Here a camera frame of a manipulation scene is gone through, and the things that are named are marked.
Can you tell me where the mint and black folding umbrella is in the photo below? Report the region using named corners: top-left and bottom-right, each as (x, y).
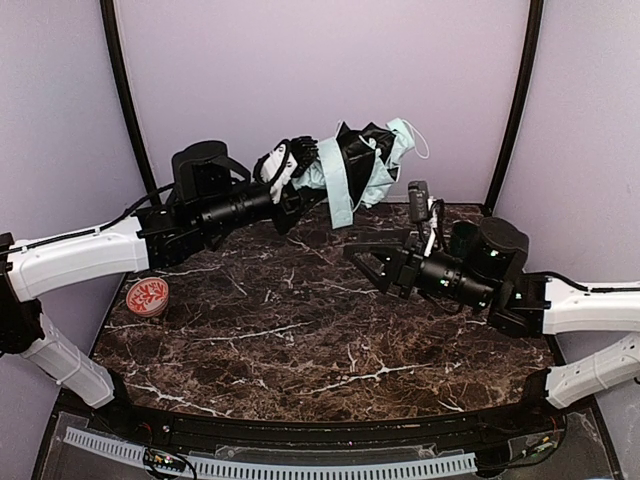
top-left (291, 118), bottom-right (430, 229)

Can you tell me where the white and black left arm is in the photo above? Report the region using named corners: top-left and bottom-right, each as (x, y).
top-left (1, 136), bottom-right (320, 409)

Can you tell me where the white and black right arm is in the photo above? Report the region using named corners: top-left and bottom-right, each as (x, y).
top-left (344, 217), bottom-right (639, 410)

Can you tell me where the dark green marbled mug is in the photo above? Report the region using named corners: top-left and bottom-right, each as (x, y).
top-left (449, 221), bottom-right (478, 258)

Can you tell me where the red patterned round bowl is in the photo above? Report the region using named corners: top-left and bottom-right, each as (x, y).
top-left (126, 277), bottom-right (169, 318)

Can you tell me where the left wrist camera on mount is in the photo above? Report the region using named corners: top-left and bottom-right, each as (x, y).
top-left (253, 136), bottom-right (318, 204)

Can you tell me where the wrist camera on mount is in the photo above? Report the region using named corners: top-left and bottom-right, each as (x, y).
top-left (408, 180), bottom-right (449, 257)
top-left (253, 136), bottom-right (318, 204)

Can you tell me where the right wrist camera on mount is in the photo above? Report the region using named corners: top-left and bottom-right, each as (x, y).
top-left (408, 180), bottom-right (449, 257)

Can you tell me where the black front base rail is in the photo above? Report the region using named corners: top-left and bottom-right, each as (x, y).
top-left (54, 389), bottom-right (601, 461)

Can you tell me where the grey slotted cable duct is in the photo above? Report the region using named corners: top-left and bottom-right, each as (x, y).
top-left (63, 427), bottom-right (478, 479)

